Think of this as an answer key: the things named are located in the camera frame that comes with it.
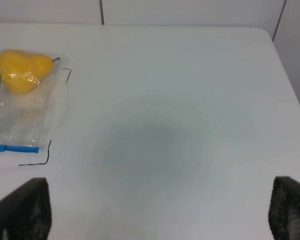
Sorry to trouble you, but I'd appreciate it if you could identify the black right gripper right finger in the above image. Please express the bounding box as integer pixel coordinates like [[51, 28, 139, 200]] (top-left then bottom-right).
[[268, 176, 300, 240]]

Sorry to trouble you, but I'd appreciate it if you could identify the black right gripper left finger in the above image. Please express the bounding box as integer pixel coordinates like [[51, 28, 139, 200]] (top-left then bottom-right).
[[0, 178, 51, 240]]

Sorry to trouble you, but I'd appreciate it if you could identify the clear zip bag blue seal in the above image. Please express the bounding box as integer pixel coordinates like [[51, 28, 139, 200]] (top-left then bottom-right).
[[0, 49, 67, 153]]

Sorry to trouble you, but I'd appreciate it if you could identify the yellow pear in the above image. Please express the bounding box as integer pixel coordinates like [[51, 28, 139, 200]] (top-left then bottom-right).
[[0, 49, 61, 95]]

